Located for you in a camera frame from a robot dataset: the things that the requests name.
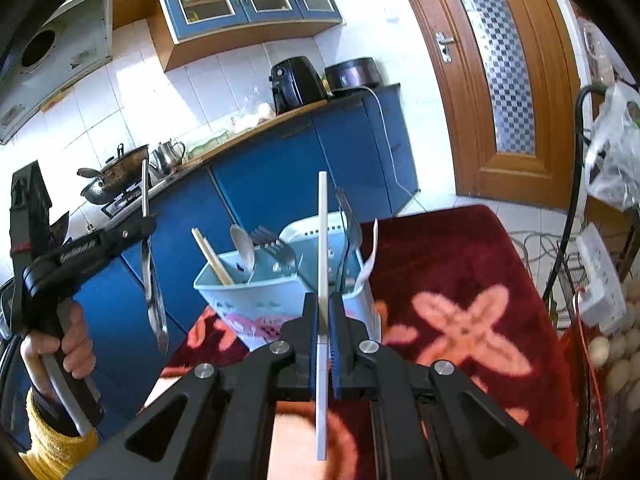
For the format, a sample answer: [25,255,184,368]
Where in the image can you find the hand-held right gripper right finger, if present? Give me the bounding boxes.
[327,292,576,480]

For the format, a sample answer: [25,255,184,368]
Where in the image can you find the metal table knife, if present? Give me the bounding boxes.
[140,158,170,353]

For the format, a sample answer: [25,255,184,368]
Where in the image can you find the dark rice cooker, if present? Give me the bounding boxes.
[324,57,386,97]

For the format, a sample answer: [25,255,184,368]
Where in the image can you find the metal fork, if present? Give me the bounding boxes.
[250,226,300,273]
[334,187,363,286]

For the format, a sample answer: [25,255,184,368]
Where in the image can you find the white power strip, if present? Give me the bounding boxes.
[575,225,628,331]

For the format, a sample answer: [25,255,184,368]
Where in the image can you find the beige plastic fork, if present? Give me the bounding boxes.
[350,220,381,293]

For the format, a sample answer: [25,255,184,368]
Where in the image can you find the gas stove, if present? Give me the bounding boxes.
[100,180,166,218]

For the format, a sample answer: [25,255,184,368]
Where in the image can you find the beige plastic spoon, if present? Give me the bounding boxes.
[229,224,257,273]

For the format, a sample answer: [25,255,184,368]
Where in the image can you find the wooden chopstick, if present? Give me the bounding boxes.
[197,227,236,285]
[191,228,231,286]

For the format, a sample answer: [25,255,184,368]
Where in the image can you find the wooden door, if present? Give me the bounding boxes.
[390,0,583,208]

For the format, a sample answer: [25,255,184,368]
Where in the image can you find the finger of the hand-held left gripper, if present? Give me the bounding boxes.
[100,214,158,261]

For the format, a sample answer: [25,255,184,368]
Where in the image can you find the grey range hood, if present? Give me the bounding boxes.
[0,0,115,147]

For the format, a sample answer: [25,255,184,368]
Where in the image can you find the blue kitchen base cabinets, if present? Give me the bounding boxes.
[0,82,421,451]

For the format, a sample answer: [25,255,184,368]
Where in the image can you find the large black wok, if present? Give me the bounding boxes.
[77,143,151,206]

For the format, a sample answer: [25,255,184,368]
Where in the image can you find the pile of eggs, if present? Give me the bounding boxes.
[587,280,640,411]

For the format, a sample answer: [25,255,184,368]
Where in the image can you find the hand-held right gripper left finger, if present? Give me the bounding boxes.
[65,292,321,480]

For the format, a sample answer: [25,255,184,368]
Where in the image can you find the person's left hand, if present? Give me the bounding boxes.
[21,305,97,402]

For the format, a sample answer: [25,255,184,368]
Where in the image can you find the green tray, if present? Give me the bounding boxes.
[187,130,231,156]

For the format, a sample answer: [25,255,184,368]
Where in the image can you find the light blue utensil box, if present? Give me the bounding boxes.
[193,215,383,353]

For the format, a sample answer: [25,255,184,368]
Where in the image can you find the red floral printed blanket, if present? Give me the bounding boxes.
[142,205,583,480]

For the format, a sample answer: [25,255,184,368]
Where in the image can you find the wooden blue wall cabinet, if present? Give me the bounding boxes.
[112,0,346,73]

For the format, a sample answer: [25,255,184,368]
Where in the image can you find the metal door handle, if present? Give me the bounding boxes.
[435,31,456,63]

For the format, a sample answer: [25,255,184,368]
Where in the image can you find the red cable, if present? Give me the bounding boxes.
[572,280,616,480]

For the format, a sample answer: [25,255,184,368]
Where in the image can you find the white power cable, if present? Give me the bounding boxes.
[360,85,426,211]

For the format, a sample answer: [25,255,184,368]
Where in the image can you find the metal kettle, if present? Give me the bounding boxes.
[150,139,187,171]

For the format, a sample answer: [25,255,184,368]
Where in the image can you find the clear plastic bag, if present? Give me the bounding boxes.
[585,82,640,211]

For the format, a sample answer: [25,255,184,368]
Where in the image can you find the person's left forearm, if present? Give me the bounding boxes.
[20,390,99,480]

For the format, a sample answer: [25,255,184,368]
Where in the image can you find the clear bag with white food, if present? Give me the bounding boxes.
[232,95,276,133]

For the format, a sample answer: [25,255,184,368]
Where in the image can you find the black air fryer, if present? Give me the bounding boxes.
[270,56,328,116]

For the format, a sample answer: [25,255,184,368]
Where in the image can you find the black metal rack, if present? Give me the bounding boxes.
[542,85,640,480]

